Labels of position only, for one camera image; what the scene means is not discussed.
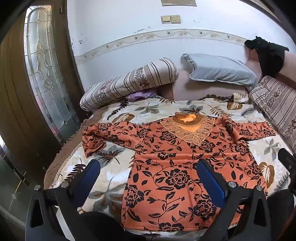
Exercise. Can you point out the beige wall switch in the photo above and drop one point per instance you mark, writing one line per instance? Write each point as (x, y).
(175, 19)
(165, 19)

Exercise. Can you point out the framed wall picture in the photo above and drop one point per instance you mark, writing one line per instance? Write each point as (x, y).
(178, 2)

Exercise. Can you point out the pink bed sheet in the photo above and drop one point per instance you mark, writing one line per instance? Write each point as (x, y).
(198, 90)

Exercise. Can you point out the leaf print blanket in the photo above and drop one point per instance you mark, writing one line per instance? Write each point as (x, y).
(108, 160)

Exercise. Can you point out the orange floral blouse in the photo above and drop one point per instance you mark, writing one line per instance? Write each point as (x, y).
(171, 162)

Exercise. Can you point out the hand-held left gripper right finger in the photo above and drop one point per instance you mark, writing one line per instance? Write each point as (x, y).
(210, 183)

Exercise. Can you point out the grey pillow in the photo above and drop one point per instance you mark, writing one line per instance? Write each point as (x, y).
(217, 69)

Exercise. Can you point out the striped square pillow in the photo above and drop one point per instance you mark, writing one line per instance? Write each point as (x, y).
(275, 102)

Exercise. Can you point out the pink padded headboard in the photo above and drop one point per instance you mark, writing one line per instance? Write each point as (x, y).
(289, 62)

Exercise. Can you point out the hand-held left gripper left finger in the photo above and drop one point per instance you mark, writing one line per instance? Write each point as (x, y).
(90, 176)

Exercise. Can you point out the striped bolster pillow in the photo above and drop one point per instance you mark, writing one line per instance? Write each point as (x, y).
(129, 80)

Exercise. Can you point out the wooden door with glass panel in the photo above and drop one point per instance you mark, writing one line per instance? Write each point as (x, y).
(18, 92)

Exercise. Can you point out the black cloth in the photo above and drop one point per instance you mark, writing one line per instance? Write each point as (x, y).
(268, 55)

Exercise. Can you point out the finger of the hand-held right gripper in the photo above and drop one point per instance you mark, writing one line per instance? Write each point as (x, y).
(288, 161)

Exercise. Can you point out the purple cloth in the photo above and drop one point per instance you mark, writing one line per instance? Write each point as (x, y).
(141, 95)

